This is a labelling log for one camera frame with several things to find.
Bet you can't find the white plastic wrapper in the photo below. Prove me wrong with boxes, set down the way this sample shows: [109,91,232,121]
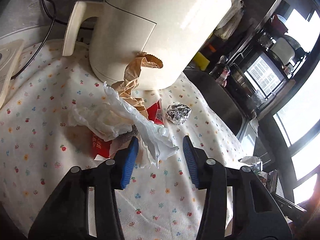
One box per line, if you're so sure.
[68,83,178,168]

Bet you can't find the red snack wrapper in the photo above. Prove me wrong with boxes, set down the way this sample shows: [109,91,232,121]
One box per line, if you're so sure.
[91,99,164,161]

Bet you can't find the small crumpled foil wrapper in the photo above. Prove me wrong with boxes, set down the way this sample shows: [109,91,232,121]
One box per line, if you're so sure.
[165,102,191,125]

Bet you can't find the stainless steel sink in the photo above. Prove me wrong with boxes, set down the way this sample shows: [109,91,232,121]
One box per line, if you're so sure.
[183,68,248,141]

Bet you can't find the pink faucet attachment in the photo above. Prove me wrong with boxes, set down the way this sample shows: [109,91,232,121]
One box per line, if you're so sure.
[216,63,230,87]

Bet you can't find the yellow sponge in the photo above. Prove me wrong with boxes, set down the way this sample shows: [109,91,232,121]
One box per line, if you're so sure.
[192,52,210,71]

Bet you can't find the floral white tablecloth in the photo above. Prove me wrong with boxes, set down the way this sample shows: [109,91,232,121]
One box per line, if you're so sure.
[1,40,245,239]

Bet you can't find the crumpled brown paper scrap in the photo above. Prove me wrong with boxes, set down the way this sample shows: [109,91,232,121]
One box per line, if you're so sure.
[111,52,163,118]

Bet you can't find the black dish rack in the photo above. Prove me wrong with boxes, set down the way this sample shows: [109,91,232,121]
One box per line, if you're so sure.
[212,0,311,116]

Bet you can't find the hanging cloth bags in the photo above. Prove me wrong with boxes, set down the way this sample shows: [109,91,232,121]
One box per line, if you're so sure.
[214,0,244,41]

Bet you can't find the cream air fryer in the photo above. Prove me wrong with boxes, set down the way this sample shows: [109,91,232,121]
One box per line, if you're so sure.
[62,0,232,90]

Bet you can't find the cream kettle base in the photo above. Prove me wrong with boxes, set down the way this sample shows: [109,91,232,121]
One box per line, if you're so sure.
[0,39,25,107]

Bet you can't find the black power cable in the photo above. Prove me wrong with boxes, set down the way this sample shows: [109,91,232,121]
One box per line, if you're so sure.
[10,0,93,81]

